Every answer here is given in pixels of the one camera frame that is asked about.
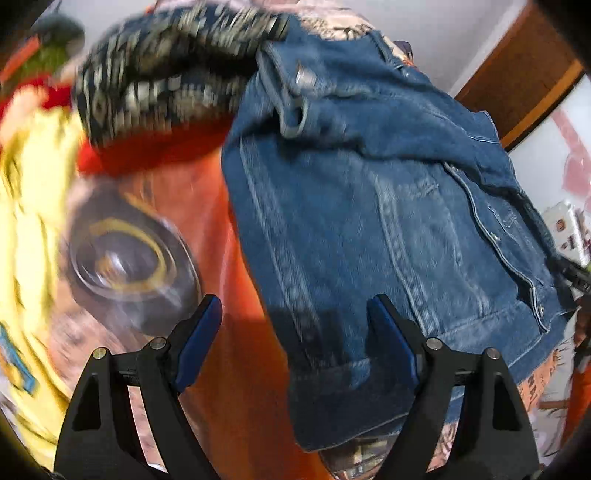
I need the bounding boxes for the red garment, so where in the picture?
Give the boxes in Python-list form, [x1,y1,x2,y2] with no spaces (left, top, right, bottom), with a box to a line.
[77,116,233,178]

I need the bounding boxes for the dark grey cushion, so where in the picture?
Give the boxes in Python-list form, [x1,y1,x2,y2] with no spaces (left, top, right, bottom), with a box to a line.
[29,12,85,46]

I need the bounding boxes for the orange box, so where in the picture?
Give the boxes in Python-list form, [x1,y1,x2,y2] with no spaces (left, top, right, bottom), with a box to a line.
[0,35,41,83]

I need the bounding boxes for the wooden wardrobe frame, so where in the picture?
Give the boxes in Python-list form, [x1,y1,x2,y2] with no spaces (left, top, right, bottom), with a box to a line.
[456,1,584,151]

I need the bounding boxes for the red plush toy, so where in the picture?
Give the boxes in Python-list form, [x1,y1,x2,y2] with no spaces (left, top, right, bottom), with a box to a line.
[1,75,71,146]

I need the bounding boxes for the printed newspaper bed cover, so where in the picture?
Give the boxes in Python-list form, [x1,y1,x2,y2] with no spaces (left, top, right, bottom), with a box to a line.
[0,0,574,480]

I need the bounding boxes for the navy patterned sweater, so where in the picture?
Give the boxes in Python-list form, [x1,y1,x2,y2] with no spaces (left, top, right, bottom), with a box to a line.
[72,1,290,147]

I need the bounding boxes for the blue denim jacket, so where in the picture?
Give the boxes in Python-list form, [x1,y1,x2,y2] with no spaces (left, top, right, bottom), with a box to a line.
[221,18,575,452]

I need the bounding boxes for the yellow garment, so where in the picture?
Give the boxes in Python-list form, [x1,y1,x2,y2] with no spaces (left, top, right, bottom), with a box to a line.
[1,107,84,467]

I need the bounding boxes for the orange sleeve forearm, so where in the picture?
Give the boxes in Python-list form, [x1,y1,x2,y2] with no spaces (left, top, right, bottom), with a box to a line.
[561,357,591,446]

